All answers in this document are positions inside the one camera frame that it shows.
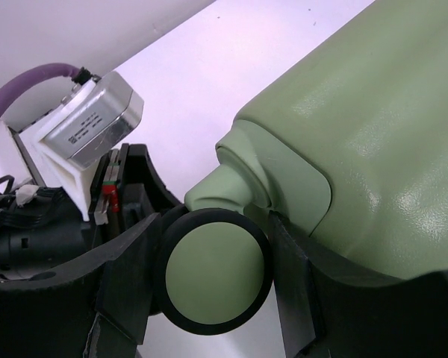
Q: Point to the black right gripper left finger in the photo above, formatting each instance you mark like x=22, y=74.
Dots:
x=96, y=305

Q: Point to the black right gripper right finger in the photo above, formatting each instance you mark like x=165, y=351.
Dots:
x=332, y=307

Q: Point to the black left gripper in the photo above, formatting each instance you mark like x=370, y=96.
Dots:
x=126, y=189

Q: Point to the green hard-shell suitcase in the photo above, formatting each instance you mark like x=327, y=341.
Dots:
x=350, y=144

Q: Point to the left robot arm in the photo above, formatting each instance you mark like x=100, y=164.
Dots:
x=49, y=230

